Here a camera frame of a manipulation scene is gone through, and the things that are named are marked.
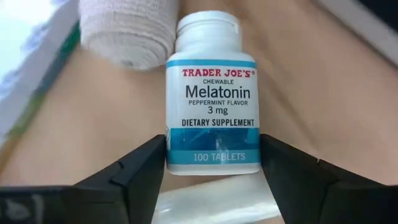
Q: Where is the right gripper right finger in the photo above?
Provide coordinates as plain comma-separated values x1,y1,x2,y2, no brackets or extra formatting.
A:
259,133,398,224

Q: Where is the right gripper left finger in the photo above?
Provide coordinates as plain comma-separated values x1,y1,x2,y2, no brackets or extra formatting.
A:
0,134,165,224

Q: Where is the white tube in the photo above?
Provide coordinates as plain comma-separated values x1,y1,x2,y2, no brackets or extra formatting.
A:
78,0,180,72

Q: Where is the long white AUVON box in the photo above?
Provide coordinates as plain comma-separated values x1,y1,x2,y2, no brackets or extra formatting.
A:
0,0,82,147

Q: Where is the white melatonin bottle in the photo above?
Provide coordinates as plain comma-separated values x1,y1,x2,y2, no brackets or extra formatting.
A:
164,10,261,177

